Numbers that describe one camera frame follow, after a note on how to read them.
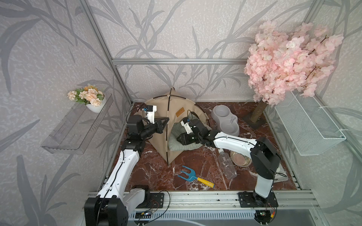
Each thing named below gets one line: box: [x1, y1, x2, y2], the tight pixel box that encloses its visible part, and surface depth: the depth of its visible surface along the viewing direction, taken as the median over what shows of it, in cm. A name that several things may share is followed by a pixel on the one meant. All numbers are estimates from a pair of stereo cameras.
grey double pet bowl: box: [210, 104, 240, 137], surface depth 107 cm
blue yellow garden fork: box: [177, 165, 215, 189], surface depth 82 cm
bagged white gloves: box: [273, 163, 289, 184], surface depth 84 cm
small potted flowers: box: [66, 84, 106, 113], surface depth 64 cm
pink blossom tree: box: [244, 20, 344, 124], surface depth 68 cm
